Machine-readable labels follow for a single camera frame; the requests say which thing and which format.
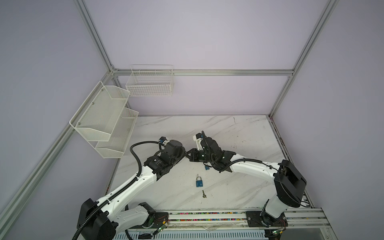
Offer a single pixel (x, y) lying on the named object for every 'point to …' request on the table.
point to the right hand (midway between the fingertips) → (182, 155)
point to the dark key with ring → (204, 195)
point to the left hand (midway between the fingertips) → (183, 149)
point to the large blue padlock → (199, 182)
